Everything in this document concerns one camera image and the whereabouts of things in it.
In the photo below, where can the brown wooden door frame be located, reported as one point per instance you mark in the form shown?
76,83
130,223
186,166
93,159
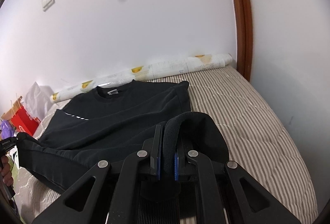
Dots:
244,29

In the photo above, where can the green bed sheet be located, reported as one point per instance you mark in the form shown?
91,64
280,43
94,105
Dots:
13,160

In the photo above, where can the black sweatshirt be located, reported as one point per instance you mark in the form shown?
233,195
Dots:
111,124

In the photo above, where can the red paper shopping bag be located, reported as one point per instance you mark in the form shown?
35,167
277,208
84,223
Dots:
19,118

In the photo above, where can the white wall switch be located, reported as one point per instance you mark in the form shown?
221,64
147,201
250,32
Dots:
46,4

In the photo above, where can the purple plastic bag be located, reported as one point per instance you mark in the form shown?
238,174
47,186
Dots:
7,130

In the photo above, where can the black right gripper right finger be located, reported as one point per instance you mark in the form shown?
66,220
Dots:
214,192

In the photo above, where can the person's left hand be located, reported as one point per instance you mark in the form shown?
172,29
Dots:
6,171

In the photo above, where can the white plastic shopping bag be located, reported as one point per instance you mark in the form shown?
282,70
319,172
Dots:
37,101

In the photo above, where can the white rolled paper with lemons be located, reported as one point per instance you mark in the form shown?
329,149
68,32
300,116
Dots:
148,72

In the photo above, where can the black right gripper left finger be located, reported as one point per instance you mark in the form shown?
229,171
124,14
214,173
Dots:
104,194

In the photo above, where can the striped quilted mattress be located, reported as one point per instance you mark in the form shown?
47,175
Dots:
256,138

